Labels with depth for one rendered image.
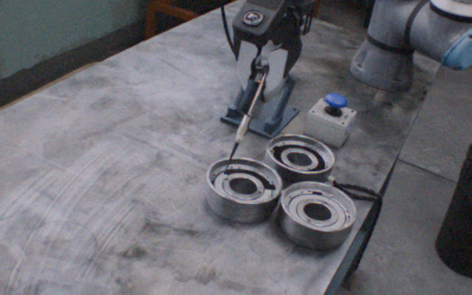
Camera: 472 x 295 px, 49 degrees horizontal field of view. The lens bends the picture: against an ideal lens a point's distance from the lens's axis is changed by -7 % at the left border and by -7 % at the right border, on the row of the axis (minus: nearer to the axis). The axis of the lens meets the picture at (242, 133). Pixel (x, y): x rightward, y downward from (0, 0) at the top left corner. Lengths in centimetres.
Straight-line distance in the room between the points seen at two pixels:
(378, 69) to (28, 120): 73
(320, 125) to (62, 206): 46
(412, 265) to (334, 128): 118
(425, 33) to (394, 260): 109
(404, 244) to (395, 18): 114
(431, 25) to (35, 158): 78
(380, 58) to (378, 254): 98
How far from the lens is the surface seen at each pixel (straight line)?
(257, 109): 78
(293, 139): 88
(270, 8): 67
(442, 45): 113
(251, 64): 77
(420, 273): 204
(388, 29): 121
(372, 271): 196
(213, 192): 73
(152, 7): 315
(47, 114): 94
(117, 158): 84
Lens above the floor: 128
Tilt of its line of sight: 31 degrees down
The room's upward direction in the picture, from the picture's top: 11 degrees clockwise
